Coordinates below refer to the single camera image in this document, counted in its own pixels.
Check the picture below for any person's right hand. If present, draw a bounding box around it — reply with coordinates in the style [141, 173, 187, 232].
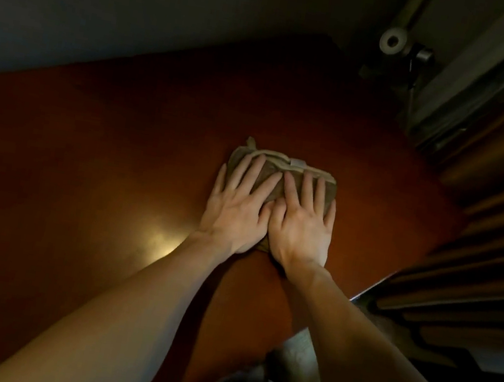
[262, 166, 342, 278]

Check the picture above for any person's left hand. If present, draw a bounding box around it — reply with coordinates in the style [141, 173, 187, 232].
[194, 144, 286, 262]

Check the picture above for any olive green cloth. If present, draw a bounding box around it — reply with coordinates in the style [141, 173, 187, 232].
[213, 133, 345, 263]

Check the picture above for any person's right forearm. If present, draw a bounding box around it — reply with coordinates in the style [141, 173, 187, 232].
[266, 255, 504, 382]

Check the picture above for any person's left forearm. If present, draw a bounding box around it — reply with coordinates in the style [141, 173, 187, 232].
[0, 202, 239, 382]

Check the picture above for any brown pleated curtain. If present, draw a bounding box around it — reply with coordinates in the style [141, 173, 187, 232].
[368, 26, 504, 365]

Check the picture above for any metal floor lamp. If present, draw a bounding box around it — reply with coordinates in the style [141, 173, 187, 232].
[351, 0, 448, 131]

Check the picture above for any white sheer curtain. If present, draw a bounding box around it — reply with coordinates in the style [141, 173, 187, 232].
[405, 0, 504, 160]

